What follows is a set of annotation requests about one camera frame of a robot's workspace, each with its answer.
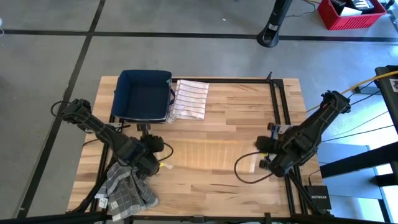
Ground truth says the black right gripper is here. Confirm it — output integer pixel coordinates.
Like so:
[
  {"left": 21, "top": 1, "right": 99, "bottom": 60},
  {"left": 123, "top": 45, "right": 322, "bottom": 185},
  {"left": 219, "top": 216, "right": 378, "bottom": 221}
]
[{"left": 259, "top": 146, "right": 301, "bottom": 178}]

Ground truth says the black aluminium table frame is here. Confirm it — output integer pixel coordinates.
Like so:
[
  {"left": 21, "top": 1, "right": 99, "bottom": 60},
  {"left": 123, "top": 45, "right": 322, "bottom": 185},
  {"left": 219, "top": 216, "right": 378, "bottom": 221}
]
[{"left": 67, "top": 72, "right": 333, "bottom": 217}]

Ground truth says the black fan power cable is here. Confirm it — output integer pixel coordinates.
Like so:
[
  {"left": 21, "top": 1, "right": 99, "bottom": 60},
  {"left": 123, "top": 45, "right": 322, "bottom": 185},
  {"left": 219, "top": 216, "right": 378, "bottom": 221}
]
[{"left": 284, "top": 0, "right": 318, "bottom": 18}]

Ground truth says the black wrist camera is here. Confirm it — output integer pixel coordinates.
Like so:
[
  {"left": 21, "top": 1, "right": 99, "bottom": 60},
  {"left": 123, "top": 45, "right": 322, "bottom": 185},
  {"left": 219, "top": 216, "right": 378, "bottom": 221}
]
[
  {"left": 138, "top": 123, "right": 165, "bottom": 153},
  {"left": 254, "top": 136, "right": 280, "bottom": 154}
]

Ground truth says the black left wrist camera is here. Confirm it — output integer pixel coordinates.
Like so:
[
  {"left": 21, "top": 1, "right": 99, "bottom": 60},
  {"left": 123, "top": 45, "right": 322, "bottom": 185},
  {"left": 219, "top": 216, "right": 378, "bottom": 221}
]
[{"left": 138, "top": 123, "right": 165, "bottom": 153}]

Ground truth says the black Netgear network switch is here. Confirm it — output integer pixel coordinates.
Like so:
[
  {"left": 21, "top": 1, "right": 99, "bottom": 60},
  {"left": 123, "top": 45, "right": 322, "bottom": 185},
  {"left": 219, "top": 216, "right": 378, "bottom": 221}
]
[{"left": 303, "top": 185, "right": 333, "bottom": 211}]

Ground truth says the grey plaid towel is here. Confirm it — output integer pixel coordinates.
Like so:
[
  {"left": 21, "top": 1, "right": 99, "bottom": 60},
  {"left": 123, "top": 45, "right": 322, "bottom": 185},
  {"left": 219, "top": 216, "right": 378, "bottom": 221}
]
[{"left": 95, "top": 161, "right": 159, "bottom": 222}]

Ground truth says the red plastic crate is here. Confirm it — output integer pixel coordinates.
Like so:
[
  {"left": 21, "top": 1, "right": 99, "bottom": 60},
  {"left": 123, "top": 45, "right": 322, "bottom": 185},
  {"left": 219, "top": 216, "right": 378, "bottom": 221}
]
[{"left": 317, "top": 0, "right": 387, "bottom": 31}]

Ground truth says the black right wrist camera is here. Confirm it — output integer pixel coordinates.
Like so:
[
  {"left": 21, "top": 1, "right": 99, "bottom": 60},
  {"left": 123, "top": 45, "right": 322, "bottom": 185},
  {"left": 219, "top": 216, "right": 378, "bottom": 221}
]
[{"left": 254, "top": 136, "right": 280, "bottom": 154}]

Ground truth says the thin black floor cable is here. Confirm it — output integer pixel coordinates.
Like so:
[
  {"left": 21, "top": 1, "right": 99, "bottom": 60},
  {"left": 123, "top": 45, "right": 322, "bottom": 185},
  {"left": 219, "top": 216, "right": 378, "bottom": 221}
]
[
  {"left": 313, "top": 124, "right": 395, "bottom": 143},
  {"left": 323, "top": 110, "right": 389, "bottom": 141}
]

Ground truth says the black rig crossbar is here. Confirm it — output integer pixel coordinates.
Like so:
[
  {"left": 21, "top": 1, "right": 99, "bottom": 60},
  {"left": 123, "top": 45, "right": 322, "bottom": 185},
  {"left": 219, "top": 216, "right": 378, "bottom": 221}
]
[{"left": 0, "top": 212, "right": 398, "bottom": 224}]

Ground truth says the black standing desk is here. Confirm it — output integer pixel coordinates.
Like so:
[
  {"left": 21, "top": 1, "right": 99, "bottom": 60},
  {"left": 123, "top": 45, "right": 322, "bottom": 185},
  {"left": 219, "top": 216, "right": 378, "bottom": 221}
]
[{"left": 374, "top": 65, "right": 398, "bottom": 134}]

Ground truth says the white towel with red stripes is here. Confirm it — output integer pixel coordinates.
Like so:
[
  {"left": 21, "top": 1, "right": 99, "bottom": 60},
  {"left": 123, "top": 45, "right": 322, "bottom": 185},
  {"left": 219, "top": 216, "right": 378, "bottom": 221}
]
[{"left": 167, "top": 79, "right": 210, "bottom": 125}]

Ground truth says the black device in crate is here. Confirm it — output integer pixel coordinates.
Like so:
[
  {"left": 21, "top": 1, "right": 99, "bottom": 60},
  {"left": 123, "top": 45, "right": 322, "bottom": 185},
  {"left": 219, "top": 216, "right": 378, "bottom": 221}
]
[{"left": 329, "top": 0, "right": 376, "bottom": 14}]

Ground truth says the black desk leg beam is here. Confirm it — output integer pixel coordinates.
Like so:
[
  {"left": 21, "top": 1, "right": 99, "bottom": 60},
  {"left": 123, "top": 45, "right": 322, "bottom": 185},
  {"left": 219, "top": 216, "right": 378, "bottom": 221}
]
[{"left": 319, "top": 141, "right": 398, "bottom": 187}]

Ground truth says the navy fabric storage bin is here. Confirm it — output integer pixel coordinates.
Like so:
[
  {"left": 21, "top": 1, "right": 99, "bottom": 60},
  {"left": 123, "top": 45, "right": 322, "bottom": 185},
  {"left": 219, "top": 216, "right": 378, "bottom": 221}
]
[{"left": 111, "top": 69, "right": 176, "bottom": 123}]

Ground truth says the white box in crate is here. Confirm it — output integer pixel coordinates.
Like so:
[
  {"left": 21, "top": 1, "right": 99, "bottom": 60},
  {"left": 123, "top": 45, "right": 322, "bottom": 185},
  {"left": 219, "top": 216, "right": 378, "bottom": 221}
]
[{"left": 338, "top": 6, "right": 364, "bottom": 17}]

